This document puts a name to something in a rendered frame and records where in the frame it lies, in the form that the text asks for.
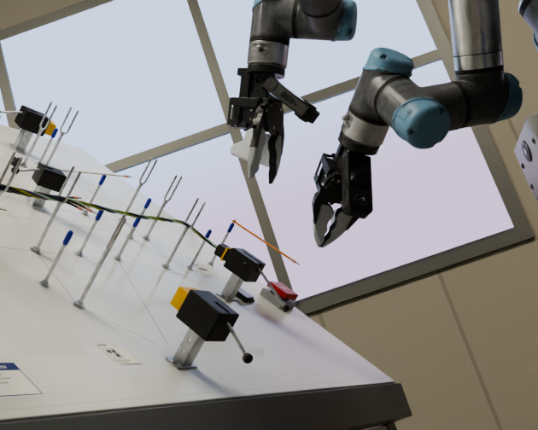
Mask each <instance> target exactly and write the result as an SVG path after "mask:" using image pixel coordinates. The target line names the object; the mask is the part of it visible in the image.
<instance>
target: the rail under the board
mask: <svg viewBox="0 0 538 430"><path fill-rule="evenodd" d="M409 416H412V412H411V410H410V407H409V404H408V402H407V399H406V395H405V393H404V390H403V388H402V385H401V383H395V384H386V385H377V386H361V387H352V388H343V389H335V390H326V391H317V392H302V393H293V394H284V395H276V396H267V397H258V398H242V399H233V400H225V401H216V402H207V403H199V404H182V405H174V406H166V407H157V408H148V409H140V410H123V411H115V412H106V413H97V414H89V415H72V416H63V417H55V418H46V419H37V420H29V421H13V422H5V423H0V430H362V429H367V428H371V427H379V426H382V425H385V424H388V423H392V422H396V421H399V420H402V419H405V418H407V417H409Z"/></svg>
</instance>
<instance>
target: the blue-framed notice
mask: <svg viewBox="0 0 538 430"><path fill-rule="evenodd" d="M36 395H45V394H44V393H43V392H42V391H41V390H40V389H39V388H38V387H37V386H36V385H35V384H34V383H33V381H32V380H31V379H30V378H29V377H28V376H27V375H26V374H25V373H24V372H23V371H22V370H21V369H20V368H19V367H18V366H17V364H16V363H15V362H0V398H5V397H20V396H36Z"/></svg>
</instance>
